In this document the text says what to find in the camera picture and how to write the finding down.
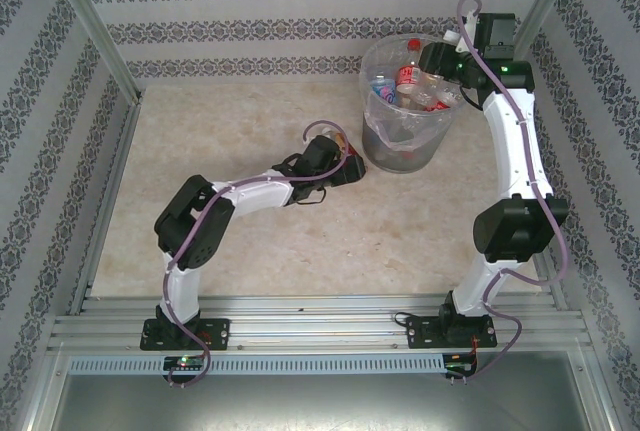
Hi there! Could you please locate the amber drink bottle red label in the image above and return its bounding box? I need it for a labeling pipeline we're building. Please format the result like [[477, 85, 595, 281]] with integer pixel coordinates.
[[319, 126, 370, 175]]

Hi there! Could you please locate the clear bottle pink label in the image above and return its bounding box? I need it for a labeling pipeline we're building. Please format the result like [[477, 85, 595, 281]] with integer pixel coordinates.
[[370, 77, 400, 104]]

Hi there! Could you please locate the red cap red label bottle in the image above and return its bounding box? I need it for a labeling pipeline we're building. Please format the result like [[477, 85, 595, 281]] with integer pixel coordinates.
[[395, 37, 423, 96]]

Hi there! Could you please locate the clear plastic trash bin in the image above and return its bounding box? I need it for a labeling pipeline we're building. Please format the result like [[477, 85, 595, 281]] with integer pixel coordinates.
[[359, 33, 469, 174]]

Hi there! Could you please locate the small circuit board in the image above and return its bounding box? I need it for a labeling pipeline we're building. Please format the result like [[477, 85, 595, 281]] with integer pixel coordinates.
[[163, 354, 207, 371], [446, 352, 479, 372]]

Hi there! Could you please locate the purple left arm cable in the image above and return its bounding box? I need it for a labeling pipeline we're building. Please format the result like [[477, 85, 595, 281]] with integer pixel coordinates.
[[162, 119, 355, 388]]

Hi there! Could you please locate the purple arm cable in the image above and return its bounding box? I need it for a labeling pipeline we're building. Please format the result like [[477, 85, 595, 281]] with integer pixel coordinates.
[[455, 0, 572, 382], [162, 119, 355, 388]]

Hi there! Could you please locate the thin black left gripper cable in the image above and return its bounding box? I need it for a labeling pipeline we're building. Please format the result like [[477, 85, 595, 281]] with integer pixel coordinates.
[[292, 186, 327, 208]]

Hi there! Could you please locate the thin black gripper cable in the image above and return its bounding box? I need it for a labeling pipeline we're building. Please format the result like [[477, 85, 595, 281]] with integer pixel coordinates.
[[459, 83, 489, 112], [292, 186, 327, 208]]

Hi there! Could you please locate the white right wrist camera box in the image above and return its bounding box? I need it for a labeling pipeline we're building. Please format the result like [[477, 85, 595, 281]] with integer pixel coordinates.
[[443, 9, 477, 55]]

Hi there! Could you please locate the aluminium frame post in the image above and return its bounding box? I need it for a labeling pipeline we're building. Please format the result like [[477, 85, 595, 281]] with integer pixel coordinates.
[[509, 0, 584, 97], [42, 0, 144, 105]]

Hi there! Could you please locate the thin black right gripper cable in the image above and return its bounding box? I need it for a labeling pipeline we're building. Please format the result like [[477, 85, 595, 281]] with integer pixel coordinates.
[[459, 83, 489, 112]]

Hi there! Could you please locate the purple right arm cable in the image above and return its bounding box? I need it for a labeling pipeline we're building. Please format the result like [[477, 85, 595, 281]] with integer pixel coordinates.
[[455, 0, 572, 382]]

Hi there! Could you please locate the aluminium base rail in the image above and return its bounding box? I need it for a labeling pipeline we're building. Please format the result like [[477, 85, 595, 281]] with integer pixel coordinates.
[[47, 293, 591, 355]]

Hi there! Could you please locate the grey slotted cable duct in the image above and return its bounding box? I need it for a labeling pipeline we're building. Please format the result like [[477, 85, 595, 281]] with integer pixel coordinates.
[[67, 354, 446, 377]]

